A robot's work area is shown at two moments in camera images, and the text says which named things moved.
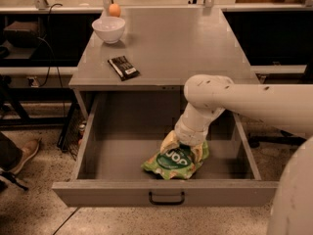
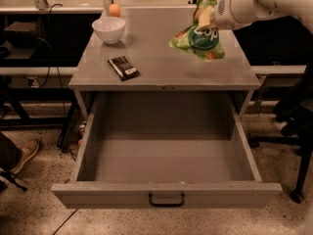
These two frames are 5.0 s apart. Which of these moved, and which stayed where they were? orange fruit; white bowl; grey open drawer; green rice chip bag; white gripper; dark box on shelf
Moved: white gripper; green rice chip bag
Stayed: grey open drawer; white bowl; dark box on shelf; orange fruit
